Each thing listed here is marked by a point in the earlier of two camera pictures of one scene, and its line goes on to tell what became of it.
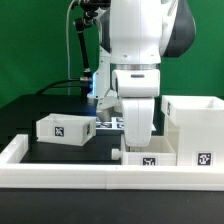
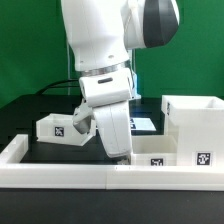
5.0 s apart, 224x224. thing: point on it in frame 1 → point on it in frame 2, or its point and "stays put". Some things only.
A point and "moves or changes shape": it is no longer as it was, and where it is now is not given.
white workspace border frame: (102, 176) stays put
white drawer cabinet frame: (194, 128) stays put
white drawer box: (69, 129) stays put
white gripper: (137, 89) → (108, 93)
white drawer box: (158, 152) moves or changes shape
